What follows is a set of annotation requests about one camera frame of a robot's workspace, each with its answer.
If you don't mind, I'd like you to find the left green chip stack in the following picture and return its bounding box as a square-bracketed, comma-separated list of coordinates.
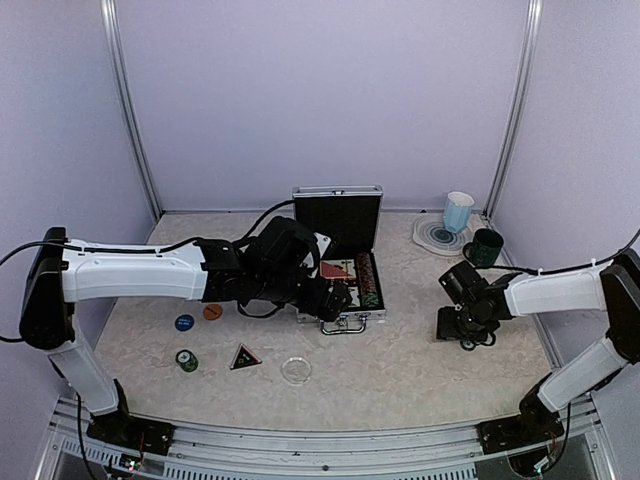
[175, 349, 199, 373]

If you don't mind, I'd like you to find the aluminium poker case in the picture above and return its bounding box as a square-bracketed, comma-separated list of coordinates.
[292, 185, 387, 336]

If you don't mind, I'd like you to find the white swirl plate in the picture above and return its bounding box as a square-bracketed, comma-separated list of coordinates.
[412, 214, 473, 257]

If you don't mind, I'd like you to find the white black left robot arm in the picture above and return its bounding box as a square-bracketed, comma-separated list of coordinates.
[19, 216, 352, 456]

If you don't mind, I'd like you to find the light blue ribbed cup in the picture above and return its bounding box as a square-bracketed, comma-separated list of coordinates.
[443, 191, 475, 234]

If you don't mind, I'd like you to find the green chip group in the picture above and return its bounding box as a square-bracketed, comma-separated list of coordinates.
[361, 292, 380, 308]

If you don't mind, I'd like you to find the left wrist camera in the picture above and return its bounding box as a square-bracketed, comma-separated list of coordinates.
[310, 232, 332, 272]

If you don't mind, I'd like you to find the dark green mug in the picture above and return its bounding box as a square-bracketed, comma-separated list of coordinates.
[462, 228, 504, 268]

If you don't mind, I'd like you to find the blue small blind button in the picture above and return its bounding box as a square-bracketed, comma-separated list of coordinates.
[174, 314, 195, 332]

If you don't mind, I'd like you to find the right poker chip row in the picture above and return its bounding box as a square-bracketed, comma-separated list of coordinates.
[355, 253, 377, 295]

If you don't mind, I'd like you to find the front aluminium rail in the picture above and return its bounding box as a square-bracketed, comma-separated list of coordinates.
[35, 404, 615, 479]

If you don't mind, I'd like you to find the black triangular dealer button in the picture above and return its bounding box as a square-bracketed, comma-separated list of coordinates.
[230, 343, 262, 370]

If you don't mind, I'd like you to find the orange round button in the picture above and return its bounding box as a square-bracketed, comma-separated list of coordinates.
[202, 303, 224, 321]

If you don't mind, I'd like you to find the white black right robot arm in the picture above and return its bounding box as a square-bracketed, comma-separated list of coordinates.
[436, 248, 639, 454]

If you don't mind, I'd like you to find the red playing card deck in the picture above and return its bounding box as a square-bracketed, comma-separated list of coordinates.
[320, 259, 357, 280]

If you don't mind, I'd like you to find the red dice row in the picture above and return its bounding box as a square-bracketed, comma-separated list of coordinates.
[332, 279, 358, 288]

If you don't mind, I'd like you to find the right aluminium frame post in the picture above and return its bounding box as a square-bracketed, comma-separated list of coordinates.
[483, 0, 544, 222]

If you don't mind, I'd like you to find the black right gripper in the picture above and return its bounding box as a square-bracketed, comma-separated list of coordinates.
[436, 305, 492, 343]

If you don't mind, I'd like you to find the clear round plastic lid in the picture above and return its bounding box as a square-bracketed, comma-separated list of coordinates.
[280, 357, 313, 385]

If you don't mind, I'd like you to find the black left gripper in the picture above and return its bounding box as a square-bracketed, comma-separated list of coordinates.
[254, 269, 353, 321]

